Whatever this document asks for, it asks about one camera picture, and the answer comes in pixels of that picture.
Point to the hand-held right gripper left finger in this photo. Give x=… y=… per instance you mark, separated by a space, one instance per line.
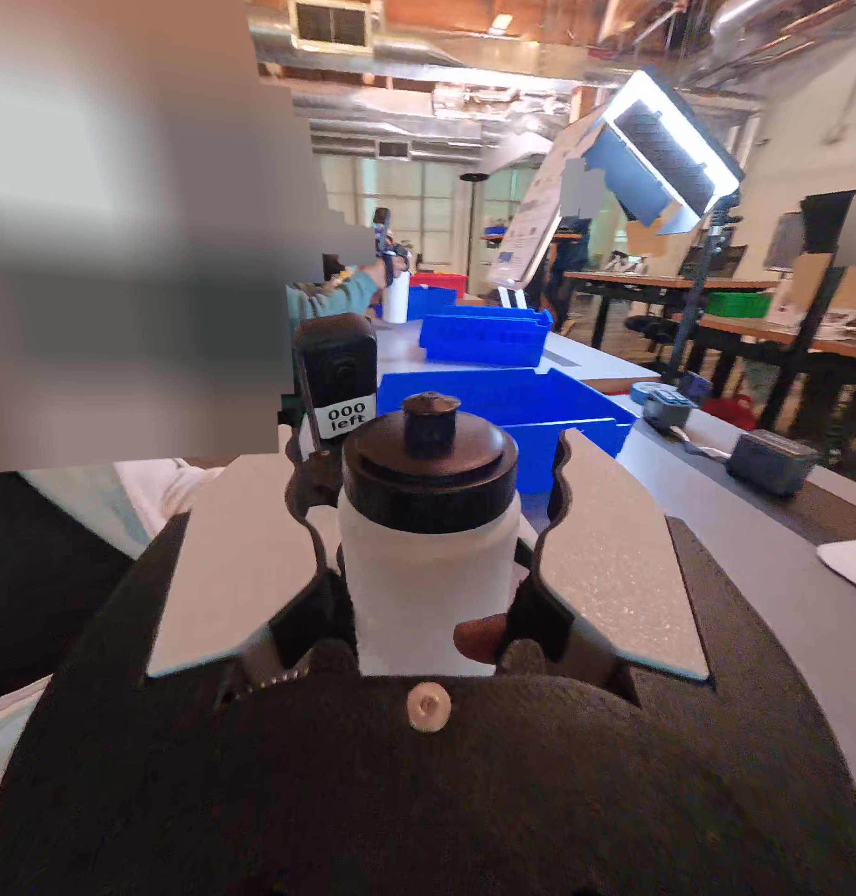
x=232 y=574

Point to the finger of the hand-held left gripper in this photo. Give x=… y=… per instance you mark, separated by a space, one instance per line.
x=328 y=532
x=524 y=560

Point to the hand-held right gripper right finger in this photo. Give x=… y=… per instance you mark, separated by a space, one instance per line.
x=624 y=574

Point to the white plastic bottle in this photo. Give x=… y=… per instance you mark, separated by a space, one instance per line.
x=428 y=595

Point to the black bottle lid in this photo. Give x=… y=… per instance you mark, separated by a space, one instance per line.
x=428 y=483

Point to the blue plastic bin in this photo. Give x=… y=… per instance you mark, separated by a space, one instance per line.
x=431 y=302
x=484 y=339
x=582 y=420

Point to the person's left forearm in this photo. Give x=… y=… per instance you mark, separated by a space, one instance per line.
x=176 y=486

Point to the person's right hand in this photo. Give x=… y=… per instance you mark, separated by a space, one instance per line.
x=480 y=638

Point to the red plastic bin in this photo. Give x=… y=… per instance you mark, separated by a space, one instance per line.
x=442 y=280

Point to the grey charger case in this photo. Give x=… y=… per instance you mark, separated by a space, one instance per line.
x=669 y=409

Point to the dark grey case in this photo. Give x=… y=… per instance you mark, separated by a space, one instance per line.
x=770 y=465

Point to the blue tape roll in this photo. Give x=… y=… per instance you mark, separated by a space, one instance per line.
x=641 y=392

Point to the white board stand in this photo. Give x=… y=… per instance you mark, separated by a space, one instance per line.
x=512 y=297
x=854 y=563

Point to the person's black shirt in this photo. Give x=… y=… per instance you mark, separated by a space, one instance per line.
x=43 y=588

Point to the red basket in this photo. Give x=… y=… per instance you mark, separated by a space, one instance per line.
x=728 y=413

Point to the black floor lamp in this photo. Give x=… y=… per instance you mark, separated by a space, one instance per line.
x=471 y=210

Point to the white ceiling vent grille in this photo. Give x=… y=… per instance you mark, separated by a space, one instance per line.
x=393 y=149

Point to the printed instruction board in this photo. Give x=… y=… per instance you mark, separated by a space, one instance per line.
x=533 y=224

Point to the black light stand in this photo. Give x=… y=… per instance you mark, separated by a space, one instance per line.
x=693 y=315

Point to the black tripod leg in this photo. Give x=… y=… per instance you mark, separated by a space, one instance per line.
x=805 y=350

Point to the wooden top desk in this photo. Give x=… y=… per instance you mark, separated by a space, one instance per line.
x=645 y=280
x=784 y=332

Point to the green plastic bin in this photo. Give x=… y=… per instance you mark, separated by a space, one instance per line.
x=739 y=304

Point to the black monitor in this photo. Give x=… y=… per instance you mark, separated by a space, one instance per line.
x=714 y=262
x=826 y=220

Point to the grey tablet screen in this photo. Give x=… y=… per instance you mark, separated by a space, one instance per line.
x=784 y=241

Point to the studio light panel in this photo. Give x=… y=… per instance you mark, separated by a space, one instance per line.
x=666 y=161

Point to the silver ventilation duct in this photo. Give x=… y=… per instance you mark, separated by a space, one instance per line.
x=435 y=59

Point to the silver duct vent grille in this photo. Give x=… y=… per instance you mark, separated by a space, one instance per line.
x=330 y=24

